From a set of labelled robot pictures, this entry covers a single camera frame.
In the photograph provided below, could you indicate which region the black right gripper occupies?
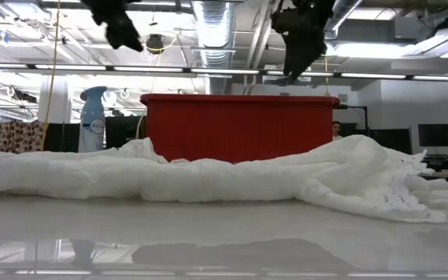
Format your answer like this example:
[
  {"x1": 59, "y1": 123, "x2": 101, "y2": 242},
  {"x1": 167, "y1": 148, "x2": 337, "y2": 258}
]
[{"x1": 270, "y1": 0, "x2": 338, "y2": 81}]

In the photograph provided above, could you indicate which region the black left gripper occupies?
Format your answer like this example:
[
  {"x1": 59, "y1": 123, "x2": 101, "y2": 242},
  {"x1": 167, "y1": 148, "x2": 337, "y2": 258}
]
[{"x1": 79, "y1": 0, "x2": 145, "y2": 53}]

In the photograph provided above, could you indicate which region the red plastic laundry basket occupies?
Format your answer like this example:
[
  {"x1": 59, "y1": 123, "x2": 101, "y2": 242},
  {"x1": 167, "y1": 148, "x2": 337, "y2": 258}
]
[{"x1": 139, "y1": 93, "x2": 341, "y2": 164}]

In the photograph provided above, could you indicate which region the white lace cloth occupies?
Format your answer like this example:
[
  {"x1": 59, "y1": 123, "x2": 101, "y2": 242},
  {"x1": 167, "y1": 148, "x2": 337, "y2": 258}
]
[{"x1": 0, "y1": 134, "x2": 448, "y2": 225}]

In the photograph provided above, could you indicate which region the black ceiling dome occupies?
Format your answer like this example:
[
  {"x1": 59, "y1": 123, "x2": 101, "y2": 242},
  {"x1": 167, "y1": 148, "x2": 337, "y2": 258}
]
[{"x1": 145, "y1": 33, "x2": 166, "y2": 55}]

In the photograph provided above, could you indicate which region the person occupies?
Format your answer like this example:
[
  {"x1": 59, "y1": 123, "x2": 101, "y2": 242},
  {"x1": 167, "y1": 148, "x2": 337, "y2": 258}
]
[{"x1": 331, "y1": 120, "x2": 344, "y2": 142}]

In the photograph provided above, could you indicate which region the light blue air freshener bottle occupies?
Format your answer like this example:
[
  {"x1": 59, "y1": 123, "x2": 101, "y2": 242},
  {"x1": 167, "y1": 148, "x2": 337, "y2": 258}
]
[{"x1": 78, "y1": 86, "x2": 108, "y2": 153}]

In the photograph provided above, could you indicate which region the brown floral fabric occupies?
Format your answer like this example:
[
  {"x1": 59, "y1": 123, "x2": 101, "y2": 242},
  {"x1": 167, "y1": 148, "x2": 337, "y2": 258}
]
[{"x1": 0, "y1": 120, "x2": 48, "y2": 153}]

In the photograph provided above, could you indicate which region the yellow hanging cable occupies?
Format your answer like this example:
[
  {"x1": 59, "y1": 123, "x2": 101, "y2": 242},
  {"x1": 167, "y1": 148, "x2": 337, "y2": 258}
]
[{"x1": 40, "y1": 0, "x2": 62, "y2": 151}]

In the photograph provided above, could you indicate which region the silver ventilation duct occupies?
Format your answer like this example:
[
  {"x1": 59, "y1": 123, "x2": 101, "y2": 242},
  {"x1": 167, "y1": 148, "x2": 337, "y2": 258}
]
[{"x1": 191, "y1": 0, "x2": 244, "y2": 95}]

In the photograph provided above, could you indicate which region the black wall monitor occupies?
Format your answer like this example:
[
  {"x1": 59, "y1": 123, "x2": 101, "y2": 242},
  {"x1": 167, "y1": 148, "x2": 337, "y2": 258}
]
[{"x1": 418, "y1": 123, "x2": 448, "y2": 148}]

